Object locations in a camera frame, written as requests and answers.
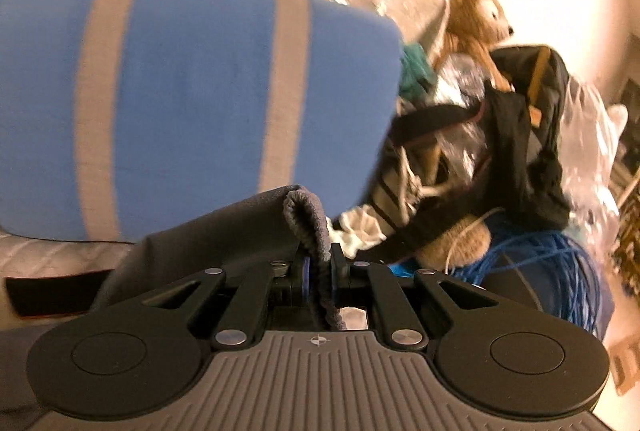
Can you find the black bag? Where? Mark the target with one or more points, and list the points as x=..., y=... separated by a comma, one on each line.
x=510, y=151

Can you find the clear plastic bag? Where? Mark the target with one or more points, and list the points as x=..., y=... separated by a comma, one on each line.
x=585, y=131

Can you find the brown teddy bear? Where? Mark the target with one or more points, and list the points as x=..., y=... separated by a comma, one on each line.
x=475, y=11

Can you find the black white striped cloth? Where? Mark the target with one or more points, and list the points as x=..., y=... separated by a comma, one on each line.
x=395, y=191

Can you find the blue grey-striped pillow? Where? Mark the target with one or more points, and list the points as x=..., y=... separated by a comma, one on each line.
x=190, y=86

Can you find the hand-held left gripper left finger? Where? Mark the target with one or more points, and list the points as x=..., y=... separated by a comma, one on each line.
x=303, y=273

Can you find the teal cloth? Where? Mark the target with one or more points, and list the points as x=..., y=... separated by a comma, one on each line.
x=415, y=71

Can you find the grey fleece garment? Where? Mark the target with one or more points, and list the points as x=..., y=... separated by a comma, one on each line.
x=210, y=231

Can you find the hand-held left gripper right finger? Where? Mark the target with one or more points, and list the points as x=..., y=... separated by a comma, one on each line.
x=338, y=271

